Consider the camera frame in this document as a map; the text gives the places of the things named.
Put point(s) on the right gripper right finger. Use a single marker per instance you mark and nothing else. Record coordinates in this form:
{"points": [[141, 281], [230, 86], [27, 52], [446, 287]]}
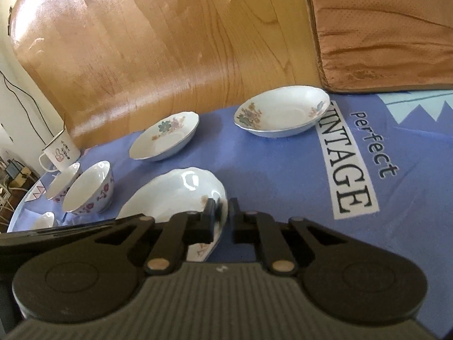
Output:
{"points": [[347, 278]]}

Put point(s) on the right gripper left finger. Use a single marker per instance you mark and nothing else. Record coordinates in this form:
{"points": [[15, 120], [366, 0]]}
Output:
{"points": [[94, 276]]}

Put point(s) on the large floral bowl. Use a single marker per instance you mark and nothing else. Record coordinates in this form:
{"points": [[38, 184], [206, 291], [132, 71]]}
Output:
{"points": [[46, 220]]}

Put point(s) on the floral saucer plate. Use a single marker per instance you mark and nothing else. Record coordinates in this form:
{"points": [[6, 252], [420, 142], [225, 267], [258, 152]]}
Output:
{"points": [[178, 191], [165, 138]]}

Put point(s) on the small white saucer plate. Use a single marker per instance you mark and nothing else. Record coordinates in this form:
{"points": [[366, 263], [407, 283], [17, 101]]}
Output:
{"points": [[282, 112]]}

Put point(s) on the white enamel mug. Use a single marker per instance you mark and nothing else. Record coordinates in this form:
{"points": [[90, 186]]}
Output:
{"points": [[60, 153]]}

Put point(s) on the blue patterned tablecloth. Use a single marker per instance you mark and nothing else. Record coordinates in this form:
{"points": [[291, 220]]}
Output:
{"points": [[376, 167]]}

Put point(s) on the wooden headboard panel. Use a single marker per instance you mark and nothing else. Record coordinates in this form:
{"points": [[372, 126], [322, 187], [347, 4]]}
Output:
{"points": [[113, 67]]}

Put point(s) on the brown cushion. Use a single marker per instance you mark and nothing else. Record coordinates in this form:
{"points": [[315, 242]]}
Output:
{"points": [[363, 46]]}

